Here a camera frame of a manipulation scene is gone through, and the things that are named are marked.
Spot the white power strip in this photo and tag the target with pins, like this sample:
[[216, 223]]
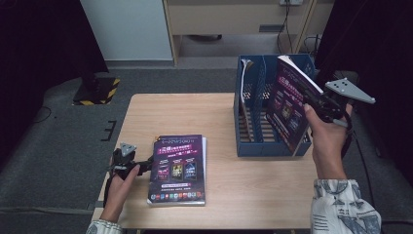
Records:
[[291, 2]]

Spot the white cabinet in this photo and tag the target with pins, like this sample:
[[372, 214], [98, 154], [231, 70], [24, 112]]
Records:
[[126, 29]]

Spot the purple cover magazine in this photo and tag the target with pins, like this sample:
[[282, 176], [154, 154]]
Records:
[[285, 110], [177, 169]]

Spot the black curtain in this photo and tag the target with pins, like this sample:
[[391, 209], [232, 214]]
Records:
[[39, 65], [383, 48]]

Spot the grey tape piece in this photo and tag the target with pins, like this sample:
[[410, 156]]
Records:
[[94, 205]]

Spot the person's left hand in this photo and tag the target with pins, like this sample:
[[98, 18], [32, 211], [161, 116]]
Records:
[[118, 193]]

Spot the black yellow striped stand base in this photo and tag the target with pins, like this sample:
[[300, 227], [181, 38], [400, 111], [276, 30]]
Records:
[[97, 94]]

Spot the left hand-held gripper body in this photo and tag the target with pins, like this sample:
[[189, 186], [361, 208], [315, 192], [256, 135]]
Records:
[[125, 162]]

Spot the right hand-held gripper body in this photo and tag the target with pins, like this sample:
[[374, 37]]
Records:
[[341, 91]]

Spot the white picture grid magazine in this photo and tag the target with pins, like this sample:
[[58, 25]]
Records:
[[204, 162]]

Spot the black floor tape mark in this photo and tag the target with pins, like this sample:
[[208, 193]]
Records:
[[112, 130]]

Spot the blue file rack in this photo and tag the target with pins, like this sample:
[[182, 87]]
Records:
[[250, 150]]

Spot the light wooden desk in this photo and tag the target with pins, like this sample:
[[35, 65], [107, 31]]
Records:
[[227, 19]]

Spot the person's right hand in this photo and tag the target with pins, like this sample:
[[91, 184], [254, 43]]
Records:
[[329, 146]]

